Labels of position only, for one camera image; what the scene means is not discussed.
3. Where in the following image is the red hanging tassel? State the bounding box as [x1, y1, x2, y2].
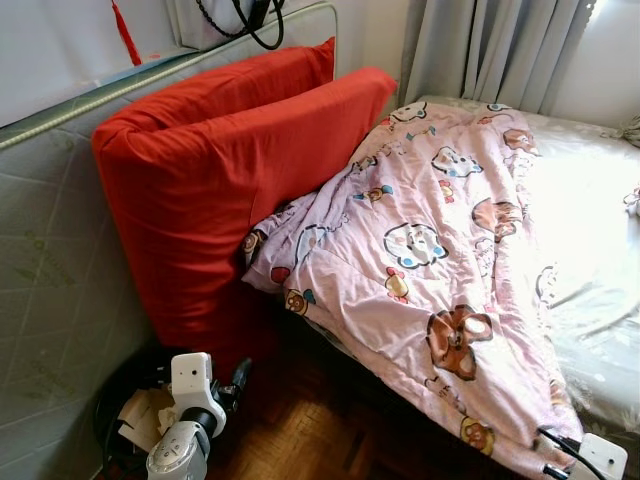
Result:
[110, 0, 143, 67]

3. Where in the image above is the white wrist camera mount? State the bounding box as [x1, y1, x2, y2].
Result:
[572, 433, 629, 480]
[168, 352, 215, 426]

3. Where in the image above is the grey pleated curtain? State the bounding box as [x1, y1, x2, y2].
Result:
[403, 0, 596, 113]

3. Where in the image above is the red folded cushion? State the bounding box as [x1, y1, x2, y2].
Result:
[92, 38, 398, 376]

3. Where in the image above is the plain brown cardboard piece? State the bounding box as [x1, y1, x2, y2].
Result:
[118, 390, 181, 453]

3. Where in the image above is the pink cartoon print quilt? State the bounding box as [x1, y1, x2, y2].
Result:
[240, 100, 586, 479]

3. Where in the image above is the pale grey hanging cloth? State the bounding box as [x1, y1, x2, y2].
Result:
[165, 0, 336, 51]

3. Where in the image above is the black hanging cord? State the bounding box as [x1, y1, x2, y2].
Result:
[195, 0, 286, 51]

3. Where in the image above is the black waste bin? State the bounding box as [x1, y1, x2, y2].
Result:
[93, 345, 201, 480]

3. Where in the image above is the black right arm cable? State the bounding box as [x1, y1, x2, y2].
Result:
[538, 428, 611, 480]

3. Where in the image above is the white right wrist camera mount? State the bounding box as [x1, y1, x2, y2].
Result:
[572, 433, 629, 480]

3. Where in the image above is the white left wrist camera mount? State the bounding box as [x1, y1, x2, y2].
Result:
[168, 352, 215, 426]

